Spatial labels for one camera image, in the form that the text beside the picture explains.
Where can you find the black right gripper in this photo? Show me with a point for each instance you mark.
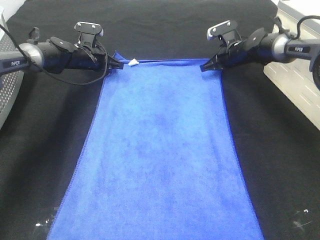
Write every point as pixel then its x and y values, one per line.
pixel 257 48

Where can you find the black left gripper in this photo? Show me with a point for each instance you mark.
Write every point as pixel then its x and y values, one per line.
pixel 60 55

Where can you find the blue microfibre towel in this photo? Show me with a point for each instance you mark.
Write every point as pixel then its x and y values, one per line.
pixel 159 162

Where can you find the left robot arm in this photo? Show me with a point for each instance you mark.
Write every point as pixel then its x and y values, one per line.
pixel 27 57

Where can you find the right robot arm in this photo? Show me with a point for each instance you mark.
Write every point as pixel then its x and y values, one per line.
pixel 286 50

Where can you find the white towel label tag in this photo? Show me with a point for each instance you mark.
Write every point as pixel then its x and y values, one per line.
pixel 133 62

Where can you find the white slotted storage bin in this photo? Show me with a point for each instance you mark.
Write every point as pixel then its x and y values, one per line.
pixel 294 79

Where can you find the grey perforated basket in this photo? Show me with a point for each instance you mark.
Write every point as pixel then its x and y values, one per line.
pixel 9 83

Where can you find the clear tape strip left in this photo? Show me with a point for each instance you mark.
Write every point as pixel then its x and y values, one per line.
pixel 44 222

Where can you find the clear tape strip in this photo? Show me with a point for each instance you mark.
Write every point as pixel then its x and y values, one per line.
pixel 301 220
pixel 44 222

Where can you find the clear tape strip right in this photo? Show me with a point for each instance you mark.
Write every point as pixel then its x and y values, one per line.
pixel 301 220

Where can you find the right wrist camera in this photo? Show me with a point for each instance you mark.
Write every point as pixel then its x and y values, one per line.
pixel 225 31

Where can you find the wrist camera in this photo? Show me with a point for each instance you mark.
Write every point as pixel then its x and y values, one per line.
pixel 225 31
pixel 88 33

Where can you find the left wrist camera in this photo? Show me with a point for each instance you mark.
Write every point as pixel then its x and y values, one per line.
pixel 88 33

